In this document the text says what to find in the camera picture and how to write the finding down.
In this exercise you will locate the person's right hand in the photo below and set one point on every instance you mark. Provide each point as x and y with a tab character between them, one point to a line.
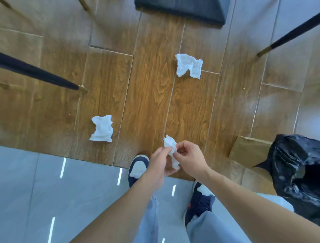
193	157

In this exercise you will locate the person's left hand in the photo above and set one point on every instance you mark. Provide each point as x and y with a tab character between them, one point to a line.
156	165

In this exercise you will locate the person's right thumb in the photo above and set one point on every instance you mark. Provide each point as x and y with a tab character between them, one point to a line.
179	155

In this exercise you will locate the person's left thumb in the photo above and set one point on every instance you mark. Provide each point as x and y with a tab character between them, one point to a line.
167	149

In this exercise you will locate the small white tissue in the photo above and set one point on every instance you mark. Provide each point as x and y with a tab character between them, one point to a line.
171	147

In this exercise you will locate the person's right forearm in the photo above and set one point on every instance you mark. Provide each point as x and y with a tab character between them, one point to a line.
255	212

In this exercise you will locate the person's left forearm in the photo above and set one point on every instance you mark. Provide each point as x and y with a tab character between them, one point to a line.
117	212

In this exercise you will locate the navy white left sneaker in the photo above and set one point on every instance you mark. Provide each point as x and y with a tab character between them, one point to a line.
137	169

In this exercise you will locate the navy white sneaker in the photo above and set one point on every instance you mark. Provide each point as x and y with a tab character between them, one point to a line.
198	202
137	169

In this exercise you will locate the navy white right sneaker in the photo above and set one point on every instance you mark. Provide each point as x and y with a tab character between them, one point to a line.
198	202

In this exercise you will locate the light blue jeans left leg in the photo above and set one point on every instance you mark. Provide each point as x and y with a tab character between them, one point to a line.
150	220

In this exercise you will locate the light blue jeans leg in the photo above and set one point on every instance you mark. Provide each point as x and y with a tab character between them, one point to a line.
150	220
212	229

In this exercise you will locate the brown cardboard box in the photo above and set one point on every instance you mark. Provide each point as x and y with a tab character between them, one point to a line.
251	155

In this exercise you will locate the light blue jeans right leg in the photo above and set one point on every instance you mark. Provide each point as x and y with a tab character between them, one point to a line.
212	229

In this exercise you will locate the large crumpled white tissue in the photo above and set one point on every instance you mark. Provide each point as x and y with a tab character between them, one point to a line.
188	65

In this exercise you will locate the black plastic trash bag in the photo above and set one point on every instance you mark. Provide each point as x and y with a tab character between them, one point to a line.
297	172

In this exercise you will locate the dark grey chair seat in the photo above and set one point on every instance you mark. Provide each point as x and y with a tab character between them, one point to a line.
185	8

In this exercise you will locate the dark chair leg gold tip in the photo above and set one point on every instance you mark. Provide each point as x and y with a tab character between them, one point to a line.
290	36
37	72

